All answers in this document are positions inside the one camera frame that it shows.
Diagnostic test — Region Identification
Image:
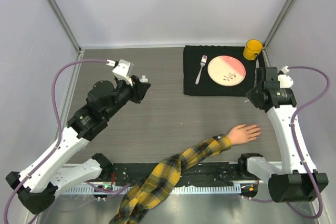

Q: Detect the clear nail polish bottle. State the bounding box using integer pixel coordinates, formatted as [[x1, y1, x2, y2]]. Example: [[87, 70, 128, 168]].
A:
[[140, 75, 149, 83]]

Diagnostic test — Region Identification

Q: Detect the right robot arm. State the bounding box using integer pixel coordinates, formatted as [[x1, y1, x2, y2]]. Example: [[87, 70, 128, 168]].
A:
[[237, 66, 329, 202]]

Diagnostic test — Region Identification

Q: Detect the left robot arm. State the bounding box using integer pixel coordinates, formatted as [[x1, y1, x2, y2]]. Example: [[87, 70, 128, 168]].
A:
[[6, 76, 151, 215]]

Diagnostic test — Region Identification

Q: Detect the mannequin hand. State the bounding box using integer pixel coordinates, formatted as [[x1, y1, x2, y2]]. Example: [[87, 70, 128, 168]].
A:
[[227, 124, 261, 145]]

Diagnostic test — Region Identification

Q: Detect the yellow mug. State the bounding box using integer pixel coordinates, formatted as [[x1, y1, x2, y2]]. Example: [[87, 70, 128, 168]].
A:
[[243, 39, 263, 61]]

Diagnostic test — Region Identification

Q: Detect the pink and cream plate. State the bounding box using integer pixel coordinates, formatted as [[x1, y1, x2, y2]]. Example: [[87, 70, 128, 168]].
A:
[[207, 56, 246, 87]]

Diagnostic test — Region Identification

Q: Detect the black cloth placemat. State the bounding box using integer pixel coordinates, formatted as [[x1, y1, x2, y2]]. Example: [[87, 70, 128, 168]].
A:
[[183, 45, 265, 97]]

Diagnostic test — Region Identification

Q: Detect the silver fork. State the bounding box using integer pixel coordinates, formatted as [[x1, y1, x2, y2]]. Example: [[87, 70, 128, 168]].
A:
[[195, 55, 207, 85]]

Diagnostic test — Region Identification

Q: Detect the yellow plaid shirt sleeve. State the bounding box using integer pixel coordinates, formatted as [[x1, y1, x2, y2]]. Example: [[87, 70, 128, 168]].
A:
[[110, 134, 232, 223]]

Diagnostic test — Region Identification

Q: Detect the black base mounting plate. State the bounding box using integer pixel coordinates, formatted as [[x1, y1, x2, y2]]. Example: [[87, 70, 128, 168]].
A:
[[112, 162, 257, 187]]

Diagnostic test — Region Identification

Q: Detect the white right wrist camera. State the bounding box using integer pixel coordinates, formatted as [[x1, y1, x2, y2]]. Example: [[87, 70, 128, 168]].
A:
[[278, 66, 293, 89]]

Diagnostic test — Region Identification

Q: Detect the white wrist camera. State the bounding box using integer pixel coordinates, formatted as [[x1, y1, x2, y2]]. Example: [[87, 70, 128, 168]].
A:
[[106, 59, 134, 86], [278, 66, 293, 89]]

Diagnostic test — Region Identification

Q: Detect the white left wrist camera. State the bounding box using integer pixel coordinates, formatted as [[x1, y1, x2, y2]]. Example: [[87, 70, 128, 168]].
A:
[[106, 59, 134, 86]]

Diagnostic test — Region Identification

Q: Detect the aluminium frame rail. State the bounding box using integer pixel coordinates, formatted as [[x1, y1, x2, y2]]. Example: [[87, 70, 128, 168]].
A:
[[56, 161, 321, 184]]

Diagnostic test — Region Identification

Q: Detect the white slotted cable duct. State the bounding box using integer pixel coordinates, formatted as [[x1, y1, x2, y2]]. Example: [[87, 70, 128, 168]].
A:
[[62, 184, 242, 196]]

